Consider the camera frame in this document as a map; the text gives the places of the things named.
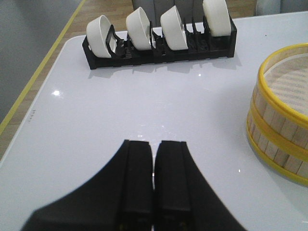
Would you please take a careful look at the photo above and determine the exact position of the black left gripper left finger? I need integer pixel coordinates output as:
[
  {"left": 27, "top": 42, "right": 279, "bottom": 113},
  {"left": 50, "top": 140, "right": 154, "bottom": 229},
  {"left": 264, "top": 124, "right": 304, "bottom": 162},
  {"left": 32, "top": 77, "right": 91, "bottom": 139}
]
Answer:
[{"left": 22, "top": 140, "right": 153, "bottom": 231}]

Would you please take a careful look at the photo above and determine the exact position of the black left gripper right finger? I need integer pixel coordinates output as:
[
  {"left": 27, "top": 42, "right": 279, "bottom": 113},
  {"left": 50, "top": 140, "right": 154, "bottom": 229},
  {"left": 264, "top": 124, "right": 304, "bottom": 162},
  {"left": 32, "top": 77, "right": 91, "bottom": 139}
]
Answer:
[{"left": 154, "top": 141, "right": 245, "bottom": 231}]

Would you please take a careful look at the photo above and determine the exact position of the bamboo steamer tier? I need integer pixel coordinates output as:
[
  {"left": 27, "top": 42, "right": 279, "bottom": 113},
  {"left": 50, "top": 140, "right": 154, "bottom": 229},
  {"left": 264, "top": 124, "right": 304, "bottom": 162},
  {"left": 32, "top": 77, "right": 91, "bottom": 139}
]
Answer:
[
  {"left": 246, "top": 111, "right": 308, "bottom": 186},
  {"left": 250, "top": 43, "right": 308, "bottom": 152}
]

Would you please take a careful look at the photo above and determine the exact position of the black dish rack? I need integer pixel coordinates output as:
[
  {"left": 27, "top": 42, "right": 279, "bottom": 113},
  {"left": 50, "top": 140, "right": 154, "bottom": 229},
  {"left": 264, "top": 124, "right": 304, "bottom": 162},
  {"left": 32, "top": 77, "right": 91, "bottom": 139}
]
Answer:
[{"left": 82, "top": 17, "right": 237, "bottom": 70}]

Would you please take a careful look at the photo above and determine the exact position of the white bowl, leftmost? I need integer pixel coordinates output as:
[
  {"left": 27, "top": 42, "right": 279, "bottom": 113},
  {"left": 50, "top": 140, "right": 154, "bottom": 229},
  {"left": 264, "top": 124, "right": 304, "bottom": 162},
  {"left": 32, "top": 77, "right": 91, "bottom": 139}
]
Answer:
[{"left": 86, "top": 15, "right": 111, "bottom": 58}]

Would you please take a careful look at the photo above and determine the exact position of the white bowl,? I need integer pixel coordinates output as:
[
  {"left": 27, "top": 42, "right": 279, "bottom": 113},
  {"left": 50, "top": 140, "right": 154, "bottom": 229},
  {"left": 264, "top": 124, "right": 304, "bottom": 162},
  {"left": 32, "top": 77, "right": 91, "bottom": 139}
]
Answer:
[
  {"left": 160, "top": 5, "right": 188, "bottom": 51},
  {"left": 126, "top": 7, "right": 151, "bottom": 51},
  {"left": 86, "top": 15, "right": 111, "bottom": 58},
  {"left": 203, "top": 0, "right": 231, "bottom": 37}
]

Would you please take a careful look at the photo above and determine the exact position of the grey chair, left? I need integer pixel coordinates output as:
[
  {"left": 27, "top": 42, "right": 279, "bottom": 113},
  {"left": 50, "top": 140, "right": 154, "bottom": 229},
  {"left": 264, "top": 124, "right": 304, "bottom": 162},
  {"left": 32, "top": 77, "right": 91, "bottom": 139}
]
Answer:
[{"left": 132, "top": 0, "right": 205, "bottom": 27}]

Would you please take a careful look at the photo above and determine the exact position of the grey chair,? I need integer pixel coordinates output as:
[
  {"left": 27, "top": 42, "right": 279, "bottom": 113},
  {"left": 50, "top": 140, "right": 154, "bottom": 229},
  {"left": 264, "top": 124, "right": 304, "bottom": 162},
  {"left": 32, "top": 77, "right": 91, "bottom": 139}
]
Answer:
[
  {"left": 255, "top": 0, "right": 282, "bottom": 16},
  {"left": 132, "top": 0, "right": 205, "bottom": 27}
]

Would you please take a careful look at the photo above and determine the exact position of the white bowl, rightmost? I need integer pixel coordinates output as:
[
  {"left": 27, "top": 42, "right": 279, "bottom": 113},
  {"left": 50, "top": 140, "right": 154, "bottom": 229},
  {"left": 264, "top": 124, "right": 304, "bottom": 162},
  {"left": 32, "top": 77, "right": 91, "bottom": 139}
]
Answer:
[{"left": 203, "top": 0, "right": 231, "bottom": 37}]

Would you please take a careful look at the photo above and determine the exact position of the grey chair, right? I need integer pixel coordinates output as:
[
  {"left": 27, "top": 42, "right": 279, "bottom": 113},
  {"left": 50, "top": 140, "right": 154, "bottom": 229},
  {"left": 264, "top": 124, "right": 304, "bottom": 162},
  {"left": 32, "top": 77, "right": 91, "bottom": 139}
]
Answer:
[{"left": 255, "top": 0, "right": 282, "bottom": 16}]

